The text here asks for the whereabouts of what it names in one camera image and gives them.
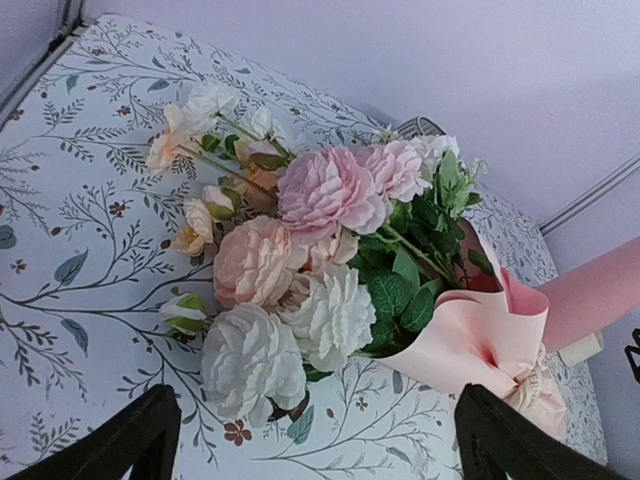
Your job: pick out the right aluminium frame post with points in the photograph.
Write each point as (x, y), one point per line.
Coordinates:
(588, 198)

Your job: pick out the floral patterned tablecloth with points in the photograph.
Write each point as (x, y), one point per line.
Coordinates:
(87, 260)

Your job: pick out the left aluminium frame post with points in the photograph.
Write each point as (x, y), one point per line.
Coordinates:
(31, 31)

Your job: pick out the tall pink vase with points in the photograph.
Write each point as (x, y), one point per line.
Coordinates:
(592, 296)

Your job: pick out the cream printed ribbon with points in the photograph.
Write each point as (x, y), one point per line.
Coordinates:
(525, 396)

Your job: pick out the pink flower bouquet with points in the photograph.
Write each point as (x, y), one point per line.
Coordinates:
(321, 256)

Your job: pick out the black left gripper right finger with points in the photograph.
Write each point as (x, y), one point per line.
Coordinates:
(497, 442)

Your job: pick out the white coffee mug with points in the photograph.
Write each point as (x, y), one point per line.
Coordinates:
(582, 350)

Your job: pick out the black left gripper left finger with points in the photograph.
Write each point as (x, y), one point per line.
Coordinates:
(140, 441)

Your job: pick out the aluminium frame post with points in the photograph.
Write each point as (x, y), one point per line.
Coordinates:
(31, 31)
(588, 198)

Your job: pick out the striped ceramic cup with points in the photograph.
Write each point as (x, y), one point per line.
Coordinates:
(419, 126)

